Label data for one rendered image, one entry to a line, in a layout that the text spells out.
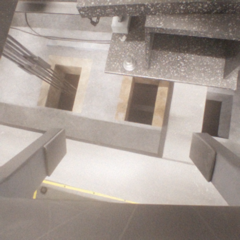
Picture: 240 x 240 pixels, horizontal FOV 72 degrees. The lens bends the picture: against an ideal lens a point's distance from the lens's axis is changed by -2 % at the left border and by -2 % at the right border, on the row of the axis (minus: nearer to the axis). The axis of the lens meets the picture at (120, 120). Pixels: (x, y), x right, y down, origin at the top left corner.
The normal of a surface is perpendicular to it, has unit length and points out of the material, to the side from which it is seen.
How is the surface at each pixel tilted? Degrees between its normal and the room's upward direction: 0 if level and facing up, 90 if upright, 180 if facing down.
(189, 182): 0
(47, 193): 0
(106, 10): 90
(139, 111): 0
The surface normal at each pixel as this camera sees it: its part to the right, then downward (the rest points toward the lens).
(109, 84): -0.15, -0.14
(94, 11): -0.08, 0.99
